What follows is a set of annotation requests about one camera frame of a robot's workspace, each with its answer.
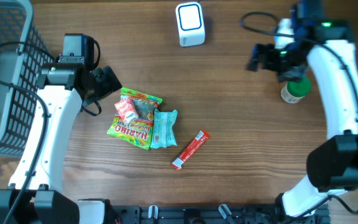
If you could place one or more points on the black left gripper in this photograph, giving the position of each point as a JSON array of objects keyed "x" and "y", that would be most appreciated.
[{"x": 109, "y": 81}]

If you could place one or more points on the small red candy packet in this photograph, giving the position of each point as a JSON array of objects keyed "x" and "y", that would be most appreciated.
[{"x": 126, "y": 110}]

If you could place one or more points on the teal snack pouch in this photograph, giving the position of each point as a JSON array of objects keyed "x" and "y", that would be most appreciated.
[{"x": 163, "y": 135}]

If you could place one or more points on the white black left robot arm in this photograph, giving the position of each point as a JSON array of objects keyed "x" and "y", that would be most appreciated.
[{"x": 34, "y": 194}]

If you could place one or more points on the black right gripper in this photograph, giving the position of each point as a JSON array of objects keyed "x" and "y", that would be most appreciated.
[{"x": 265, "y": 51}]

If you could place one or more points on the dark grey plastic basket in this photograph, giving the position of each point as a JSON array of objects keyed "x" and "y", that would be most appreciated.
[{"x": 20, "y": 61}]

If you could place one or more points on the green lid sauce jar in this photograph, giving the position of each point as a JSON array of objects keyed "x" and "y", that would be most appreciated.
[{"x": 293, "y": 92}]

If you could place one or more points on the colourful candy bag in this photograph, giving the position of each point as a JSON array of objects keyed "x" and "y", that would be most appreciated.
[{"x": 138, "y": 132}]

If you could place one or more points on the white barcode scanner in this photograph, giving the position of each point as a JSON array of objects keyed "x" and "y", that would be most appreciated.
[{"x": 190, "y": 24}]

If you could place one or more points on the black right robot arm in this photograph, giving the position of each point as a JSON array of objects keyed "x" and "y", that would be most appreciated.
[{"x": 328, "y": 50}]

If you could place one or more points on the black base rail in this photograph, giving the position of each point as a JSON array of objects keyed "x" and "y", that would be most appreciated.
[{"x": 197, "y": 214}]

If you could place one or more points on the red snack packet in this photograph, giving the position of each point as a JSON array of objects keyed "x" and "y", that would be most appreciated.
[{"x": 193, "y": 146}]

